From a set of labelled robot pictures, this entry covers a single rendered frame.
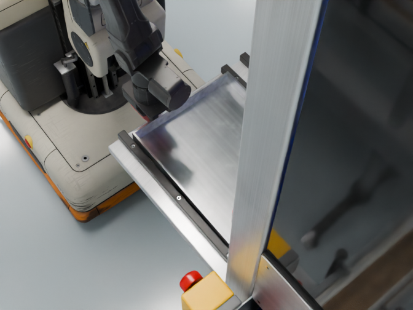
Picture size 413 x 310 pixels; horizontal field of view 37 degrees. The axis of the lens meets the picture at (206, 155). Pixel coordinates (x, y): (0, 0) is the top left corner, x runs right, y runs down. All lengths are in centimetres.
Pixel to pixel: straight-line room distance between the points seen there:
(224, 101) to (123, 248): 94
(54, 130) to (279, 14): 166
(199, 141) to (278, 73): 79
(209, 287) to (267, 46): 57
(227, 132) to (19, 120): 100
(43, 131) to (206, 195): 96
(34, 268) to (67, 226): 18
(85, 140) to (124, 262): 43
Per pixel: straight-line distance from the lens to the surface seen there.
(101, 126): 209
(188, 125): 135
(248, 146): 69
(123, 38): 107
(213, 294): 103
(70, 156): 205
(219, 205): 126
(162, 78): 113
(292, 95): 55
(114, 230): 222
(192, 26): 271
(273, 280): 90
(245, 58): 144
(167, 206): 126
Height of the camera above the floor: 201
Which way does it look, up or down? 60 degrees down
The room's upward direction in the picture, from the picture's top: 1 degrees clockwise
